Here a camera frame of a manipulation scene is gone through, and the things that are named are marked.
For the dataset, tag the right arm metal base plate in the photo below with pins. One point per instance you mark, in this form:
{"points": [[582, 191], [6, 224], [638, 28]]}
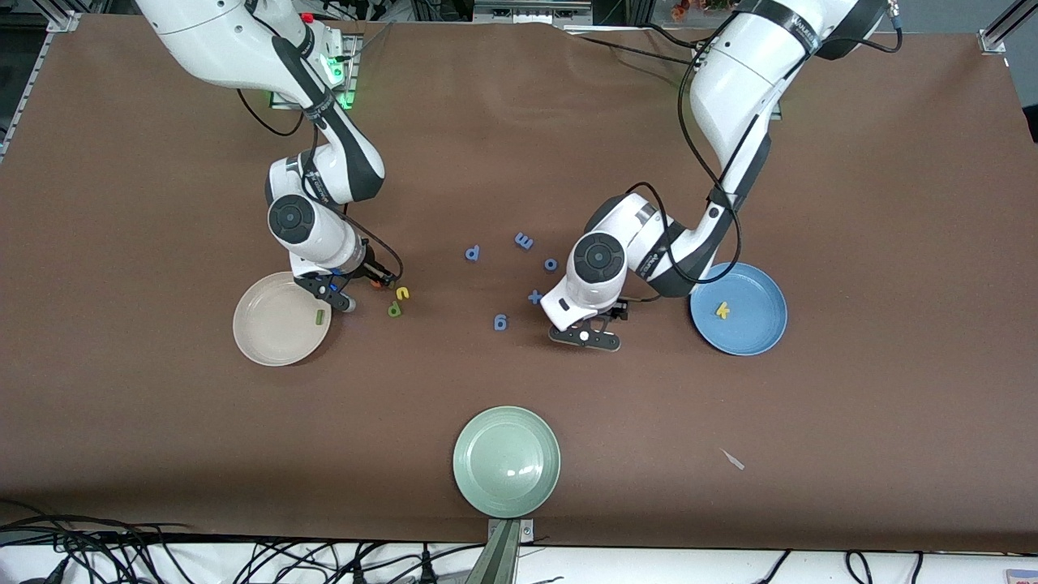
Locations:
{"points": [[354, 49]]}

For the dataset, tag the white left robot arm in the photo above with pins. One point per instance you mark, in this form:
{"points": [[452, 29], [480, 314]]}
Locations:
{"points": [[746, 81]]}

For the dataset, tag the orange flowers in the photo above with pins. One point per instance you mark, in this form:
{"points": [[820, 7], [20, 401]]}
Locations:
{"points": [[697, 6]]}

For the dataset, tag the aluminium table frame rail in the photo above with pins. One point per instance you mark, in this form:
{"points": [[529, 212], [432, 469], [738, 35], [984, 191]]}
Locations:
{"points": [[997, 36], [24, 89]]}

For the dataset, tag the blue round plate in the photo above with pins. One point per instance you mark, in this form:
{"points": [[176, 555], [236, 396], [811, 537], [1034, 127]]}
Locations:
{"points": [[746, 324]]}

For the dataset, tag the aluminium camera post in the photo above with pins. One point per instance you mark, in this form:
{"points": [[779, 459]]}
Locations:
{"points": [[503, 551]]}

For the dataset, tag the blue letter m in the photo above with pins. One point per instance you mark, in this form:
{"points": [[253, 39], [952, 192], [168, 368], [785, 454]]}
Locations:
{"points": [[524, 241]]}

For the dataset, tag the green round plate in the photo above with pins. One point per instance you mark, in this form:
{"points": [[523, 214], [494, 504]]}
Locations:
{"points": [[506, 461]]}

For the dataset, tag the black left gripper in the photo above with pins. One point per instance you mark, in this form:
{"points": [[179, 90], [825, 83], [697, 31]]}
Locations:
{"points": [[619, 311]]}

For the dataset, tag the grey metal frame box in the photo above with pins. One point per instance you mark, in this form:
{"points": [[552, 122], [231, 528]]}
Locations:
{"points": [[531, 11]]}

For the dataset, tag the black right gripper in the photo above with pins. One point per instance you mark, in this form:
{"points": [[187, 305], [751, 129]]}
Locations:
{"points": [[370, 268]]}

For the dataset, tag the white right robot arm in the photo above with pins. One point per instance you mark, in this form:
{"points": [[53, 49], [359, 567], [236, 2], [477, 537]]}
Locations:
{"points": [[227, 40]]}

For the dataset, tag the beige round plate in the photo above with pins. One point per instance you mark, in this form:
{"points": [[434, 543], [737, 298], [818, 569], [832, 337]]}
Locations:
{"points": [[276, 324]]}

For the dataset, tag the brown table cover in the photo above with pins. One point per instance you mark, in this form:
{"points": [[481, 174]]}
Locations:
{"points": [[519, 146]]}

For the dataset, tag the small white paper scrap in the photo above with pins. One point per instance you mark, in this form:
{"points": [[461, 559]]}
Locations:
{"points": [[733, 460]]}

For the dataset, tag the blue letter p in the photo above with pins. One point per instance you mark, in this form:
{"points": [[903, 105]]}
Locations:
{"points": [[472, 253]]}

